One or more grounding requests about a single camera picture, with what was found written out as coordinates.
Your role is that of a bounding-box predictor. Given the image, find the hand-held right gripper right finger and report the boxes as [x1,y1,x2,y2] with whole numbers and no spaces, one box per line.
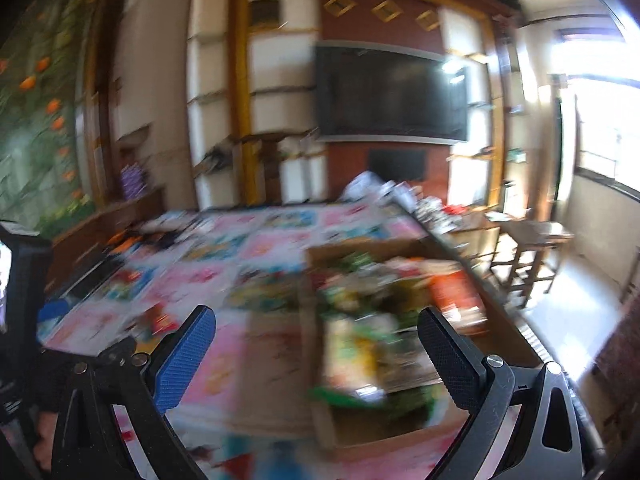
[417,306,606,480]

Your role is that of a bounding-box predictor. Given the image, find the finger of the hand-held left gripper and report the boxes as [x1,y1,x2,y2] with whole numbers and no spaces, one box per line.
[39,299,68,333]

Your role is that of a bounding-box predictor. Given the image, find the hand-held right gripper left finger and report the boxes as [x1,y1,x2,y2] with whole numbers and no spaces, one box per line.
[50,305,217,480]

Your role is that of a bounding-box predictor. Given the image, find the orange cracker packet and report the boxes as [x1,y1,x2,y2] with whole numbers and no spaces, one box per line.
[429,269,489,333]

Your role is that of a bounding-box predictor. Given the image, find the cracker packet with yellow label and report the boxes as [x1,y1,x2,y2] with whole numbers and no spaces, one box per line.
[322,316,401,392]

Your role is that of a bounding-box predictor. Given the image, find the cardboard box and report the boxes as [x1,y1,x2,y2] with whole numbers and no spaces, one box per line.
[304,237,542,450]

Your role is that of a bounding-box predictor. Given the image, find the black smartphone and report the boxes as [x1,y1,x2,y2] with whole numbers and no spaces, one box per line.
[64,259,122,302]

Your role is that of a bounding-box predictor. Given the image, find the red snack packet gold emblem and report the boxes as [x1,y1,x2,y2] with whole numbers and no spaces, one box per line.
[131,304,177,342]

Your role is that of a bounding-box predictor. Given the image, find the orange black cloth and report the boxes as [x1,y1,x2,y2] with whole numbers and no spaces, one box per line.
[104,227,161,257]

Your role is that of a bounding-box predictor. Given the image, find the printed tablecloth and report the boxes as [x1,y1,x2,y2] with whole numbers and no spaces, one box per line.
[37,202,501,480]

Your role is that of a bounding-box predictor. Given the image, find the wooden cabinet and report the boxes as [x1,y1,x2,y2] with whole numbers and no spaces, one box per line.
[50,186,169,282]

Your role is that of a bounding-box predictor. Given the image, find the white patterned cloth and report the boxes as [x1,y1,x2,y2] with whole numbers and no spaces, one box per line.
[142,212,216,246]

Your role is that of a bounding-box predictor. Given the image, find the wooden stool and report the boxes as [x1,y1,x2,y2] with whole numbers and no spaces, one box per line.
[491,219,577,309]

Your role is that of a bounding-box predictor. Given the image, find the chair with floral cushion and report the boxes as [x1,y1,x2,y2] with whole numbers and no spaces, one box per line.
[591,299,640,453]

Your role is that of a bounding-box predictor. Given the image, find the white plastic bag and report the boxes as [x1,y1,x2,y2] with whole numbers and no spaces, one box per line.
[341,170,397,202]

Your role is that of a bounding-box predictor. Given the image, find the black cabinet panel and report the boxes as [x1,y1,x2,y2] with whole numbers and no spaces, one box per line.
[367,147,429,182]

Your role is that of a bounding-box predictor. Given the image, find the wooden chair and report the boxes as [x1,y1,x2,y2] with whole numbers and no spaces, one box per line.
[231,131,302,207]

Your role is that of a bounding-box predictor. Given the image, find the white floor air conditioner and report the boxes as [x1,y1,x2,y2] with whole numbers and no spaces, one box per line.
[544,74,577,212]

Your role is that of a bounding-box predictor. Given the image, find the black television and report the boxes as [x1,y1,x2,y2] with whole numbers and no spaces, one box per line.
[313,41,472,144]

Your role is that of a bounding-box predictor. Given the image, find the window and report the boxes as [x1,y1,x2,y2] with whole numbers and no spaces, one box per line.
[564,27,640,197]

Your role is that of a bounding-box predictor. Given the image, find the floral wall poster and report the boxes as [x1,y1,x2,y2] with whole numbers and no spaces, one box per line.
[0,0,112,242]

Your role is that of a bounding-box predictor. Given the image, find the wall clock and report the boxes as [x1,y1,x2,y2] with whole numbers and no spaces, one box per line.
[247,0,282,29]

